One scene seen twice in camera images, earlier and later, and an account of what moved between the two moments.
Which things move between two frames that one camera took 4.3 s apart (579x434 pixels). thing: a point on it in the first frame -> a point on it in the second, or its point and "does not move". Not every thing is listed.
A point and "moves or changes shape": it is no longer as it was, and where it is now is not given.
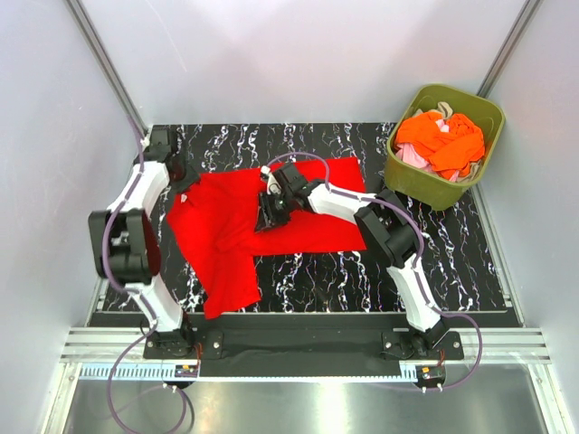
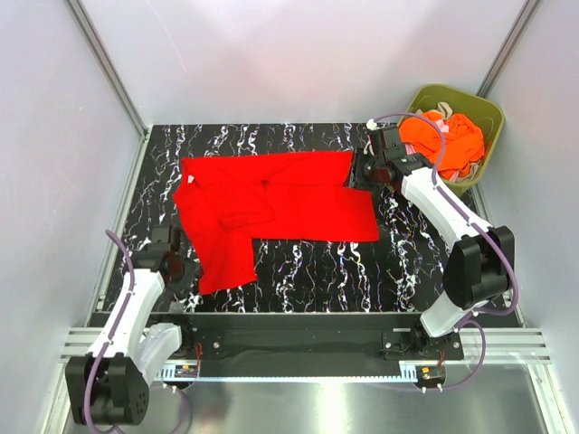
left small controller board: [185, 371] does not move
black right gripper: [267, 217] -> [360, 156]
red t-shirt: [213, 215] moves or changes shape
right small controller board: [430, 373] does not move
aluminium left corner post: [108, 64] does not move
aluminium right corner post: [510, 43] does not move
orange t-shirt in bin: [447, 151] does not move
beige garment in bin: [442, 108] does not move
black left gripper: [191, 178] -> [193, 269]
